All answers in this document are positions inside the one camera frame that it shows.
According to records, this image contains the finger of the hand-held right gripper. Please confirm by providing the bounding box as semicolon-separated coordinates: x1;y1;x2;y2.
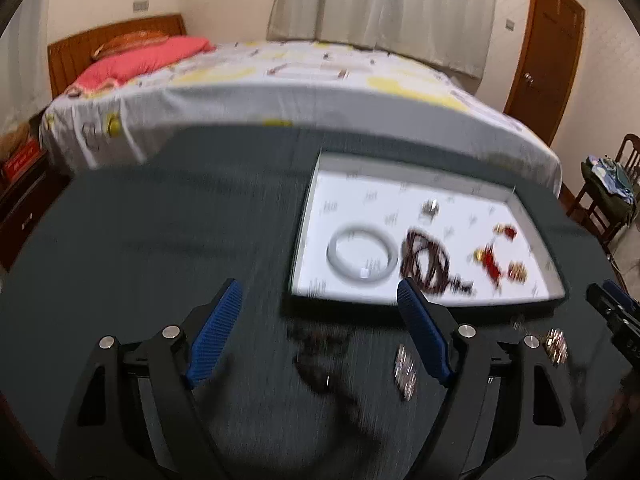
586;280;632;331

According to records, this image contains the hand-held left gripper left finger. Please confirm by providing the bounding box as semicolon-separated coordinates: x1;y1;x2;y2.
55;277;244;480

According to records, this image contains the red knot gold ingot charm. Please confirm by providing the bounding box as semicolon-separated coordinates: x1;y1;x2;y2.
471;244;529;291

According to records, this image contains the pile of clothes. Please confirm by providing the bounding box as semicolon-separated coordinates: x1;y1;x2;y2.
580;156;640;222

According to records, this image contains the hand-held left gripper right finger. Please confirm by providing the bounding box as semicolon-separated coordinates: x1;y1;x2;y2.
396;276;587;480

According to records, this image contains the silver crystal bracelet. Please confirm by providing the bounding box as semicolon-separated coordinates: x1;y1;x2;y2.
392;344;420;402

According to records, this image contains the bed with patterned sheet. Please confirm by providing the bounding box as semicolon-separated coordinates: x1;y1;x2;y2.
40;40;563;196

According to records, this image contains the white side curtain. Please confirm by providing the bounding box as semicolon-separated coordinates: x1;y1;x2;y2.
0;0;53;133

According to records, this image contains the dark wooden nightstand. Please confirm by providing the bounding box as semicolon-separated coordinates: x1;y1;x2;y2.
0;157;68;273

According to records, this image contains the white shallow box tray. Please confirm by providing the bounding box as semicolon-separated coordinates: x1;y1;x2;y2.
289;149;569;317

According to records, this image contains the white jade bangle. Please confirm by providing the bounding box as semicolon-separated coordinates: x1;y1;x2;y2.
327;227;400;286

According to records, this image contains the red gift box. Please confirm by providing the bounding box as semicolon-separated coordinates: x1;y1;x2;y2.
0;140;42;182

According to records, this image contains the wooden chair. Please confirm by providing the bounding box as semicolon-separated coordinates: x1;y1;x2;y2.
567;132;640;257

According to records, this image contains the pink pillow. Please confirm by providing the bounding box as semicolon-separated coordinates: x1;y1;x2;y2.
75;36;217;93

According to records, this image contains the brown plush toy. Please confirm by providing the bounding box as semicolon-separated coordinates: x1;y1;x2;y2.
0;121;32;161

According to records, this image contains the orange embroidered pillow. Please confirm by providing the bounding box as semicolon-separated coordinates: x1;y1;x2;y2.
91;31;172;60

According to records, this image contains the brown wooden door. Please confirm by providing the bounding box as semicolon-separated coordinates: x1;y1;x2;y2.
502;0;587;147

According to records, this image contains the black bead necklace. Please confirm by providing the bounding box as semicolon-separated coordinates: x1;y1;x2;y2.
287;324;383;438

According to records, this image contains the crystal brooch with chain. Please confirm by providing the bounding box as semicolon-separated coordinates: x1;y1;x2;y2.
542;329;572;367

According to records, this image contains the dark red bead bracelet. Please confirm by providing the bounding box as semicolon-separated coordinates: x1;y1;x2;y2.
400;227;477;297

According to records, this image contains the white window curtain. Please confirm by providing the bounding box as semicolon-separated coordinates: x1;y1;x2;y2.
267;0;499;79

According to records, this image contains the wooden headboard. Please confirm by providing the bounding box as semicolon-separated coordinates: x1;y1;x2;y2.
47;14;188;101

